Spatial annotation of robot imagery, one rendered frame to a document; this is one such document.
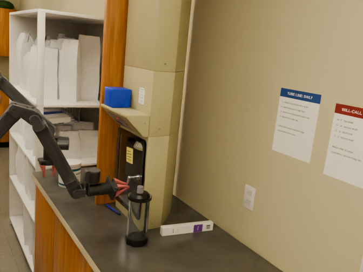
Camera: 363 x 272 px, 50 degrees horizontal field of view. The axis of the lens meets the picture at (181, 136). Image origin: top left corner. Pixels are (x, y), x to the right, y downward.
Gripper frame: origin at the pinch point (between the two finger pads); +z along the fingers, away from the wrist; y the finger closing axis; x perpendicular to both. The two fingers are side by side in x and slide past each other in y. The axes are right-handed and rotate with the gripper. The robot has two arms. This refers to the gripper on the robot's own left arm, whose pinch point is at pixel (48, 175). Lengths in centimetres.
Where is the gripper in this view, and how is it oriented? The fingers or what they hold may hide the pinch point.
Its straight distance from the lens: 218.3
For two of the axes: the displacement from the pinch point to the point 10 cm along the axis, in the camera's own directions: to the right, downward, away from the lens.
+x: -5.3, -2.4, 8.2
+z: -0.9, 9.7, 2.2
